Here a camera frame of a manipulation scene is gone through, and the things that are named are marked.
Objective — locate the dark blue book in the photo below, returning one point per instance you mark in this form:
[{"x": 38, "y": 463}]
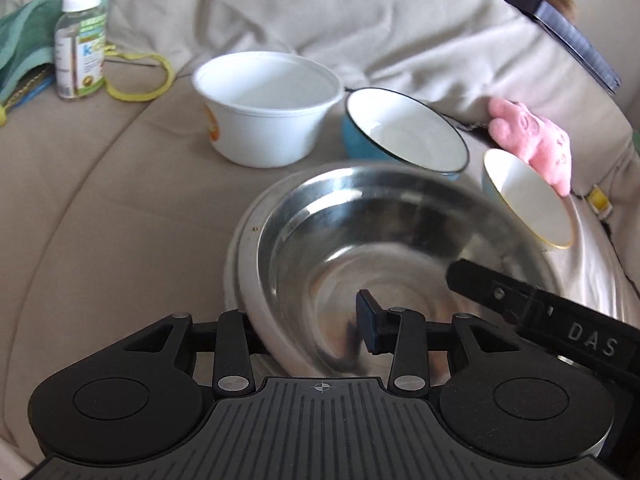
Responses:
[{"x": 570, "y": 30}]

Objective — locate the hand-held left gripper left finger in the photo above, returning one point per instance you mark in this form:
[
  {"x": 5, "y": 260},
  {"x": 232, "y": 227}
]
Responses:
[{"x": 232, "y": 336}]

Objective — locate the blue enamel bowl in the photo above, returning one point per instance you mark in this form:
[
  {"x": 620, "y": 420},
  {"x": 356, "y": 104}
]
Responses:
[{"x": 400, "y": 130}]

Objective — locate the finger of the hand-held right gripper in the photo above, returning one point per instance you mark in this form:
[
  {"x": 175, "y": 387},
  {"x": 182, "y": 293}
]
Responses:
[{"x": 487, "y": 285}]

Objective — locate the white paper bowl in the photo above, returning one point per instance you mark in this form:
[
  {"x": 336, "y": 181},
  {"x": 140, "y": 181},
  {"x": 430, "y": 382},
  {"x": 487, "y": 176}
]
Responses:
[{"x": 260, "y": 125}]

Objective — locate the yellow tag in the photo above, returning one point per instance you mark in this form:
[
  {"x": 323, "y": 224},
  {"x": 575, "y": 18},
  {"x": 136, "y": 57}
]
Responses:
[{"x": 599, "y": 200}]

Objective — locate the pink plush toy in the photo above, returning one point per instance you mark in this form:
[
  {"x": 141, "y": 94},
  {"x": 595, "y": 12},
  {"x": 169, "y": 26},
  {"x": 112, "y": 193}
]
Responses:
[{"x": 535, "y": 135}]

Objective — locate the clear supplement bottle white cap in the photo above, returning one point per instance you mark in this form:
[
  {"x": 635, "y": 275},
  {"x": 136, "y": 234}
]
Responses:
[{"x": 80, "y": 55}]

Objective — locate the green cloth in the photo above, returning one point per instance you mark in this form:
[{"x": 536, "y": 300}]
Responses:
[{"x": 25, "y": 40}]

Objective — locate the stainless steel bowl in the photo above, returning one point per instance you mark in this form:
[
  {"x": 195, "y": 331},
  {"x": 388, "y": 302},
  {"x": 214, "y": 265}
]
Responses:
[{"x": 320, "y": 240}]

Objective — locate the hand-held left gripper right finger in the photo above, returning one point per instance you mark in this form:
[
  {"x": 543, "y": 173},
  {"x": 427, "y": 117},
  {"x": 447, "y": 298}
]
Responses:
[{"x": 369, "y": 322}]

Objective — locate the white gold-rimmed bowl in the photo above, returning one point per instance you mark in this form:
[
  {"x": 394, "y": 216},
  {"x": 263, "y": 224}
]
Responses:
[{"x": 525, "y": 195}]

